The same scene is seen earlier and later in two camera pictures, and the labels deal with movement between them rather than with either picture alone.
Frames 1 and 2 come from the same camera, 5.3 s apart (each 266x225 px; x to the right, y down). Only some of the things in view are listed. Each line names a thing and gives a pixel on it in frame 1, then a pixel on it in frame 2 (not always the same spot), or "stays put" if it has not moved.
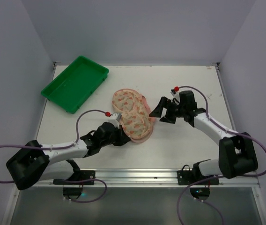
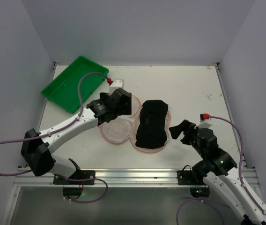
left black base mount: (82, 175) stays put
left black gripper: (121, 136) to (110, 115)
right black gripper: (170, 110) to (185, 133)
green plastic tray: (71, 89) stays put
